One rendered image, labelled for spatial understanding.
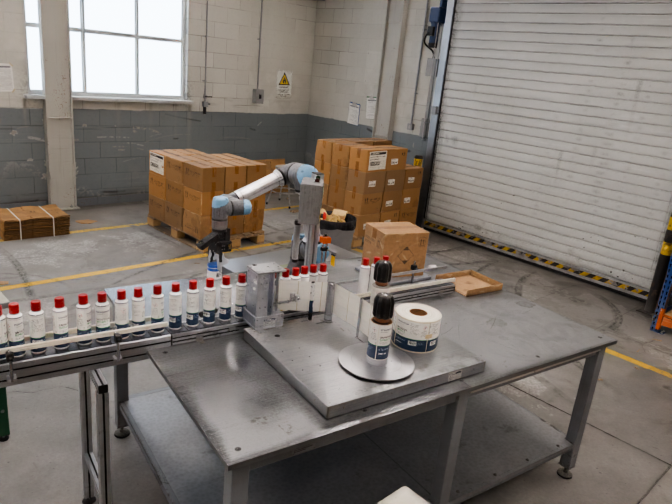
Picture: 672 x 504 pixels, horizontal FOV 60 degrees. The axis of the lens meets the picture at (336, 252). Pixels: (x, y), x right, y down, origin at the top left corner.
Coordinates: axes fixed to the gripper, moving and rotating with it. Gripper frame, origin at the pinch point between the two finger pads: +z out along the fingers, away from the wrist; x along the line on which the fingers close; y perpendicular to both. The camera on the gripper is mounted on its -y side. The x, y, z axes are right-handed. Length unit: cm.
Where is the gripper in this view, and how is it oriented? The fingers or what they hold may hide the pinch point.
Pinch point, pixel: (214, 267)
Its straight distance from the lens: 291.7
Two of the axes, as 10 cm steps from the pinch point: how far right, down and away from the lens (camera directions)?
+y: 7.3, -1.4, 6.7
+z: -0.9, 9.5, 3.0
